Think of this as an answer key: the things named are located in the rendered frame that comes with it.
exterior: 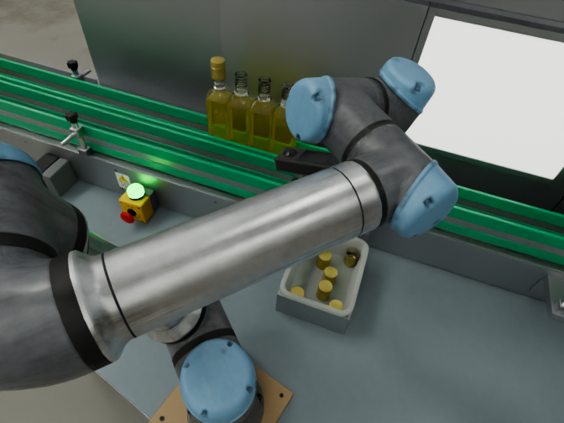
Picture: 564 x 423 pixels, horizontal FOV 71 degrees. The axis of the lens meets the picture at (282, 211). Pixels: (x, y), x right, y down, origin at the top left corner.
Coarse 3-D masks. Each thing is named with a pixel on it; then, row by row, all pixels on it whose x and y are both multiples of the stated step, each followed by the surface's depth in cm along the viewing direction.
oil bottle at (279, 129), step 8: (280, 104) 92; (280, 112) 92; (272, 120) 94; (280, 120) 93; (272, 128) 96; (280, 128) 95; (288, 128) 94; (272, 136) 97; (280, 136) 96; (288, 136) 96; (272, 144) 99; (280, 144) 98; (288, 144) 98; (272, 152) 101; (280, 152) 100
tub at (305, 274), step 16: (352, 240) 100; (336, 256) 104; (288, 272) 92; (304, 272) 100; (320, 272) 101; (352, 272) 101; (288, 288) 95; (304, 288) 97; (336, 288) 98; (352, 288) 92; (320, 304) 87; (352, 304) 88
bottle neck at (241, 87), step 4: (236, 72) 91; (240, 72) 92; (244, 72) 91; (236, 76) 90; (240, 76) 90; (244, 76) 90; (236, 80) 91; (240, 80) 90; (244, 80) 91; (236, 84) 92; (240, 84) 91; (244, 84) 92; (236, 88) 93; (240, 88) 92; (244, 88) 92; (236, 92) 94; (240, 92) 93; (244, 92) 93
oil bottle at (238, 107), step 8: (232, 96) 94; (240, 96) 94; (248, 96) 94; (232, 104) 94; (240, 104) 94; (248, 104) 94; (232, 112) 96; (240, 112) 95; (248, 112) 96; (232, 120) 98; (240, 120) 97; (248, 120) 97; (232, 128) 100; (240, 128) 99; (248, 128) 99; (232, 136) 102; (240, 136) 101; (248, 136) 101; (248, 144) 103
